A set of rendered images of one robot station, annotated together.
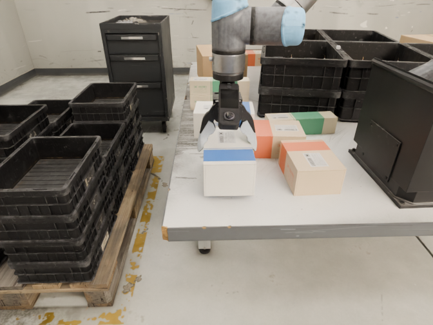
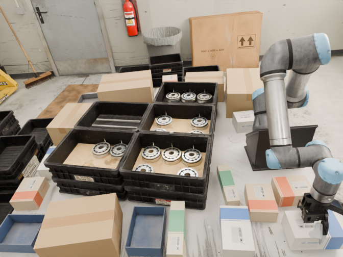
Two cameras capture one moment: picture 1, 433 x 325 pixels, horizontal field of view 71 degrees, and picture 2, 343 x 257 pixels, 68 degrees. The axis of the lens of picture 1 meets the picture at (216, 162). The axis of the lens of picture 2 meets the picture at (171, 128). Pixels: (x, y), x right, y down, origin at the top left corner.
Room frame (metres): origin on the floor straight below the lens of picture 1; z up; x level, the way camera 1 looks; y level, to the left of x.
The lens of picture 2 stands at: (1.15, 0.58, 1.76)
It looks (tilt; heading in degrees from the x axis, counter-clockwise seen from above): 37 degrees down; 277
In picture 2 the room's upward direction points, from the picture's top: 6 degrees counter-clockwise
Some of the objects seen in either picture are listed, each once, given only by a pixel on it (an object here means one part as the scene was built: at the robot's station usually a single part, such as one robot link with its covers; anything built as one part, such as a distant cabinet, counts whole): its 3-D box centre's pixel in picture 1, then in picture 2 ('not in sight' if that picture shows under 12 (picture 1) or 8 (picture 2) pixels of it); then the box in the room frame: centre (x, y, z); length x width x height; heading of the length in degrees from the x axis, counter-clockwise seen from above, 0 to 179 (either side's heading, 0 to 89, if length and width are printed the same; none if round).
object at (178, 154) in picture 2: not in sight; (171, 153); (1.28, -0.40, 0.86); 0.10 x 0.10 x 0.01
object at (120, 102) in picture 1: (111, 126); not in sight; (1.78, 0.66, 0.37); 0.40 x 0.30 x 0.45; 2
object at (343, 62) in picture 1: (299, 51); (167, 154); (1.29, -0.33, 0.92); 0.40 x 0.30 x 0.02; 171
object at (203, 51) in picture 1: (220, 65); (83, 229); (1.65, -0.02, 0.78); 0.30 x 0.22 x 0.16; 9
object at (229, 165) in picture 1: (227, 158); (312, 229); (0.69, -0.03, 0.76); 0.20 x 0.12 x 0.09; 2
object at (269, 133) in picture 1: (274, 138); (260, 202); (0.86, -0.18, 0.74); 0.16 x 0.12 x 0.07; 88
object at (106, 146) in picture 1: (93, 167); not in sight; (1.38, 0.65, 0.31); 0.40 x 0.30 x 0.34; 2
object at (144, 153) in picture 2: not in sight; (150, 152); (1.39, -0.42, 0.86); 0.10 x 0.10 x 0.01
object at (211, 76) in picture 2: not in sight; (204, 86); (1.06, -1.27, 0.78); 0.30 x 0.22 x 0.16; 176
